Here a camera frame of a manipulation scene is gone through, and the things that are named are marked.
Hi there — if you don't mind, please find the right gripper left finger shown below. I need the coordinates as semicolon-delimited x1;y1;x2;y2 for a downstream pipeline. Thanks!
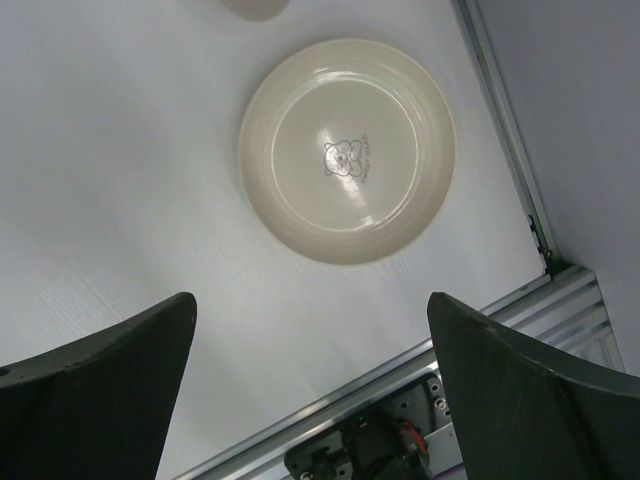
1;292;197;479

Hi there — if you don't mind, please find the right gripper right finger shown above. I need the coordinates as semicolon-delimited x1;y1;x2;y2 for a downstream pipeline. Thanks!
427;293;639;479

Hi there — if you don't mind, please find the beige cup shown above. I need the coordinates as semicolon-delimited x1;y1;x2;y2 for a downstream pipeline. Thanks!
220;0;290;23

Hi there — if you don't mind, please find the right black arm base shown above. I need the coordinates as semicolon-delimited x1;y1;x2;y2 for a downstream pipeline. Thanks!
284;372;467;479

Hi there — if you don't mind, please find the cream bear plate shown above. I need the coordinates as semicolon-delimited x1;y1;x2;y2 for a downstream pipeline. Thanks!
237;38;457;265

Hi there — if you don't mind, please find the aluminium front rail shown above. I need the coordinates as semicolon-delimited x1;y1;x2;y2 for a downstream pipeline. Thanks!
182;266;625;479

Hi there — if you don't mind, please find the right aluminium frame post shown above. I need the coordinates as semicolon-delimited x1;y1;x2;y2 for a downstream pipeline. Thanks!
455;1;566;276

